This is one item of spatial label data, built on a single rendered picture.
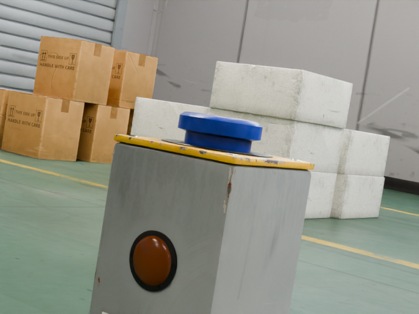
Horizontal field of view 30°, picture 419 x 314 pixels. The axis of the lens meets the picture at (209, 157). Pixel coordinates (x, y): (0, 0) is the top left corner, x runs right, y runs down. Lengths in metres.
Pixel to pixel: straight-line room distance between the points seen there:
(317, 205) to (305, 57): 3.35
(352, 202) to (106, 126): 1.45
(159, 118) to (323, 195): 0.73
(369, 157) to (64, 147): 1.49
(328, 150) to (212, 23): 3.95
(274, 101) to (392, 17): 3.24
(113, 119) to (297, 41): 2.59
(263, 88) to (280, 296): 2.51
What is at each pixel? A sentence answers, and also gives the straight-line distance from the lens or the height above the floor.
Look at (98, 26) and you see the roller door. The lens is 6.71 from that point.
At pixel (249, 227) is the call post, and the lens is 0.34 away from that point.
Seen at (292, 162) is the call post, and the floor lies 0.31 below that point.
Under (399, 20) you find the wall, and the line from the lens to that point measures 5.97.
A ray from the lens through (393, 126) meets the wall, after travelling 5.87.
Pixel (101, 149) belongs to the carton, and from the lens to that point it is 4.08.
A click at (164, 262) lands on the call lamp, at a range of 0.34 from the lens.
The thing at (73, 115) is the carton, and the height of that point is 0.23.
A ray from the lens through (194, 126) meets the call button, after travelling 0.36.
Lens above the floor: 0.33
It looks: 3 degrees down
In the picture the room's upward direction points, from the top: 9 degrees clockwise
